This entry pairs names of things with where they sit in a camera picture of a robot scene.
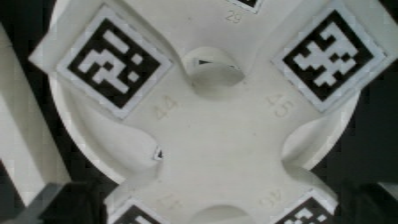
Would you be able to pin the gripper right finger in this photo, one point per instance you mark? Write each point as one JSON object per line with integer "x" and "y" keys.
{"x": 368, "y": 204}

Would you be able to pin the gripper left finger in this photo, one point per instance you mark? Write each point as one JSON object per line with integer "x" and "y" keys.
{"x": 65, "y": 205}

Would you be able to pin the white cross table base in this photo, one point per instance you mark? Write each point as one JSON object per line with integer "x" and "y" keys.
{"x": 290, "y": 201}

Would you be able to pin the white round table top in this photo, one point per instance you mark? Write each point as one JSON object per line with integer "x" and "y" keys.
{"x": 171, "y": 132}

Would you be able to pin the white round table leg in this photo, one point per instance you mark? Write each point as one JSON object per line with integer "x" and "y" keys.
{"x": 212, "y": 67}

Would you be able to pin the white front fence bar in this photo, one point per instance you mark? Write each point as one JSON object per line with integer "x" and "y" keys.
{"x": 29, "y": 153}

